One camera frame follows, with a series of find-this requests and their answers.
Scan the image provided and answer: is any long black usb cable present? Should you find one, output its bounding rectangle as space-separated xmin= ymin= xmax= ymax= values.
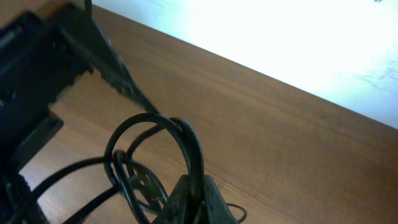
xmin=9 ymin=157 xmax=248 ymax=224

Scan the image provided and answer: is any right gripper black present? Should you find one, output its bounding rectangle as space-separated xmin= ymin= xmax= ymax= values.
xmin=1 ymin=2 xmax=159 ymax=223

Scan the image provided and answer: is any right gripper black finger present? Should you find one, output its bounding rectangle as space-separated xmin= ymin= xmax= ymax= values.
xmin=152 ymin=175 xmax=239 ymax=224

